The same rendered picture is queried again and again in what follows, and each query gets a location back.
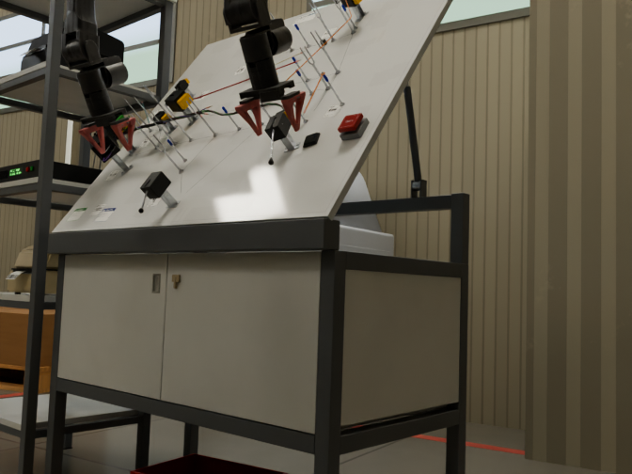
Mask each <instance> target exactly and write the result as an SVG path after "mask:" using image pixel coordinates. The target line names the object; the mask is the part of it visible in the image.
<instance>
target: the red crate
mask: <svg viewBox="0 0 632 474"><path fill-rule="evenodd" d="M130 474H288V473H286V472H281V471H276V470H273V469H268V468H263V467H258V466H251V465H246V464H241V463H236V462H232V461H228V460H223V459H218V458H214V457H210V456H205V455H200V454H195V453H193V454H189V455H186V456H183V457H179V458H176V459H172V460H168V461H165V462H162V463H159V464H155V465H151V466H145V467H142V468H139V469H135V470H132V471H131V472H130Z"/></svg>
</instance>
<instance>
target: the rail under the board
mask: <svg viewBox="0 0 632 474"><path fill-rule="evenodd" d="M339 249H340V221H339V220H332V221H331V220H330V219H327V218H316V219H299V220H282V221H265V222H249V223H232V224H215V225H199V226H182V227H165V228H149V229H116V230H100V231H83V232H66V233H50V234H49V238H48V252H47V253H48V254H129V253H191V252H252V251H313V250H339Z"/></svg>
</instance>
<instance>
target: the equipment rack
mask: <svg viewBox="0 0 632 474"><path fill-rule="evenodd" d="M174 3H177V0H95V16H96V23H97V26H98V30H100V31H102V32H104V33H106V34H109V33H111V32H114V31H116V30H119V29H121V28H123V27H125V26H127V25H130V24H134V23H136V22H139V21H141V20H144V19H146V18H149V17H150V16H153V15H155V14H158V13H160V12H161V15H160V32H159V49H158V66H157V83H156V93H154V92H151V93H152V94H153V95H154V97H155V98H156V100H157V101H158V102H160V101H161V100H162V99H163V98H164V97H165V95H166V94H167V93H168V84H169V67H170V49H171V32H172V14H173V4H174ZM0 8H1V9H4V10H7V11H10V12H13V13H16V14H19V15H22V16H24V17H27V18H30V19H33V20H36V21H39V22H42V23H45V24H48V25H49V28H48V42H47V56H46V61H44V62H41V63H39V64H37V65H35V66H32V67H30V68H27V69H25V70H22V71H18V72H16V73H13V74H11V75H9V76H7V77H4V78H2V79H0V96H2V97H0V104H2V105H7V106H11V107H15V108H20V109H23V110H27V111H32V112H36V113H40V114H42V124H41V138H40V152H39V176H38V177H34V178H29V179H23V180H17V181H12V182H2V183H0V203H3V204H10V205H18V206H26V207H34V208H36V219H35V233H34V246H33V260H32V274H31V288H30V293H24V292H21V294H14V293H15V292H0V307H7V308H26V309H29V315H28V328H27V343H26V356H25V370H24V396H23V397H15V398H5V399H0V431H2V432H5V433H7V434H10V435H14V436H17V437H20V451H19V464H18V474H33V464H34V450H35V438H41V437H47V428H44V427H48V413H49V398H50V394H44V395H38V394H39V379H40V352H41V339H42V325H43V311H44V310H45V309H55V299H56V294H45V282H46V268H47V254H48V253H47V252H48V238H49V227H50V212H51V210H58V211H66V212H69V211H70V209H71V208H72V207H73V206H74V204H75V203H76V202H77V201H78V200H79V198H80V197H81V196H82V195H83V194H84V193H85V192H86V190H87V189H88V187H89V186H90V185H91V184H84V183H79V182H67V181H62V180H55V179H53V170H54V156H55V128H56V118H61V119H68V120H72V121H76V122H81V120H80V119H82V118H85V117H87V116H90V113H89V110H88V107H87V103H86V100H85V97H84V94H83V92H82V89H81V87H80V84H79V82H78V79H77V76H76V74H77V72H80V71H78V70H70V69H69V67H65V66H62V65H60V58H61V35H62V30H63V26H64V23H65V19H66V13H67V0H0ZM107 91H108V94H109V97H110V100H111V103H112V105H113V108H114V109H120V108H126V111H127V114H124V115H128V114H132V113H134V111H135V112H139V111H143V110H144V109H143V108H142V107H141V106H140V105H139V103H138V102H137V101H136V100H135V99H134V97H135V98H136V99H137V100H138V101H139V102H140V104H141V105H142V106H143V105H144V108H145V110H147V109H151V108H154V107H156V106H157V104H158V103H157V102H156V101H155V100H154V99H153V98H152V97H151V95H150V94H149V92H148V91H147V90H145V89H142V88H138V87H133V86H129V85H126V84H119V85H117V86H114V87H110V88H108V89H107ZM4 97H6V98H4ZM8 98H10V99H8ZM12 99H14V100H12ZM124 99H125V100H126V101H127V102H125V101H124ZM16 100H18V101H16ZM20 101H21V102H20ZM24 102H25V103H24ZM142 102H143V104H142ZM31 103H33V104H31ZM127 103H128V104H129V105H130V106H131V107H132V108H133V109H132V108H131V107H130V106H129V105H128V104H127ZM36 104H37V105H36ZM40 105H41V106H40ZM59 110H61V111H59ZM133 110H134V111H133ZM63 111H65V112H63ZM67 112H69V113H67ZM71 113H72V114H71ZM74 114H77V115H74ZM79 115H81V116H79ZM124 115H123V116H124ZM89 123H91V122H88V123H85V124H82V122H81V129H83V128H84V125H86V124H89ZM89 160H90V146H89V142H88V141H87V140H86V139H85V138H84V137H83V136H82V135H81V136H80V150H79V166H85V167H89ZM20 198H21V199H20ZM28 199H29V200H28ZM35 200H36V201H35ZM51 202H52V203H51ZM57 203H58V204H57ZM64 204H66V205H64ZM72 205H73V206H72ZM150 415H151V414H148V413H144V412H140V411H136V410H133V409H129V408H125V407H121V406H117V405H113V404H110V403H103V402H99V401H95V400H91V399H88V398H84V397H80V396H76V395H72V394H69V393H67V402H66V417H65V432H64V446H63V450H66V449H72V446H71V444H72V433H78V432H84V431H91V430H98V429H103V428H110V427H117V426H123V425H129V424H136V423H137V439H136V457H135V469H139V468H142V467H145V466H149V449H150ZM120 417H123V418H120ZM113 418H116V419H113ZM99 419H102V420H99ZM92 420H96V421H92ZM86 421H89V422H86ZM78 422H82V423H78ZM73 423H75V424H73ZM37 428H41V429H37Z"/></svg>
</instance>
